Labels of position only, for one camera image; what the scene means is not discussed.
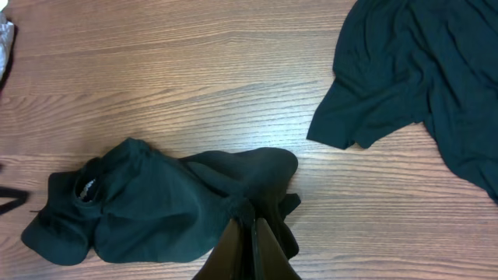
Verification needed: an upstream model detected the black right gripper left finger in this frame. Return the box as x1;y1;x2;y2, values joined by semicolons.
193;219;244;280

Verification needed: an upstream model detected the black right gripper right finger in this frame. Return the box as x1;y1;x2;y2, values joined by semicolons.
251;218;301;280

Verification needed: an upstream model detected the black polo shirt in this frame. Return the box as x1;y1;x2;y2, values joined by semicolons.
21;138;300;265

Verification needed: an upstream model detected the black t-shirt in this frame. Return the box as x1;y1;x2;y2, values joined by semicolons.
307;0;497;199

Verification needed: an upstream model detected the beige folded garment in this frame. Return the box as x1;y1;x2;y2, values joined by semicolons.
0;12;15;78

